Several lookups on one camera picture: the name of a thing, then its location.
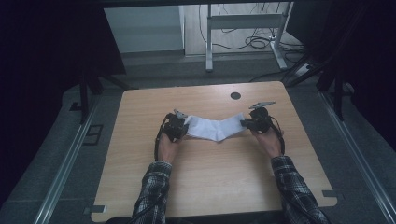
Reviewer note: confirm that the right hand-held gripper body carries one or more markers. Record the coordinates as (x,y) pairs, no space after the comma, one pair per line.
(261,121)

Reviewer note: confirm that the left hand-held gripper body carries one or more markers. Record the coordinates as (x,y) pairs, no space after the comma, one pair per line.
(174,127)

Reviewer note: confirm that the white sock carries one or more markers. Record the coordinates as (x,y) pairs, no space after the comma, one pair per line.
(232,126)
(202,129)

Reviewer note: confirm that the person's right hand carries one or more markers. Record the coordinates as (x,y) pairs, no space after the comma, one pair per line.
(269,143)

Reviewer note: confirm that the black round table grommet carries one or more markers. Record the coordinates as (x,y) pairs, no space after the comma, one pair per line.
(235,95)

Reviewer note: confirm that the white power strip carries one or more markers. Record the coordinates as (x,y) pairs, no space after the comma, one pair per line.
(302,70)

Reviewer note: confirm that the black tripod stand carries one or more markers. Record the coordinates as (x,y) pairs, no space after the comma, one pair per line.
(330,77)
(88,84)

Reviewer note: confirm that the white metal desk frame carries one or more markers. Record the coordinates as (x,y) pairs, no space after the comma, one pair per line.
(246,21)

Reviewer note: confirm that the grey table corner bracket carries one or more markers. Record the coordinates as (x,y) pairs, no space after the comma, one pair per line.
(95,209)
(332,194)

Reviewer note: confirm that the white wall panel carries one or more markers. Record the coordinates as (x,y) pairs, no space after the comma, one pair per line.
(143,29)

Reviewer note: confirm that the aluminium floor rail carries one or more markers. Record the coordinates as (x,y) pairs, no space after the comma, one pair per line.
(65,168)
(358,155)

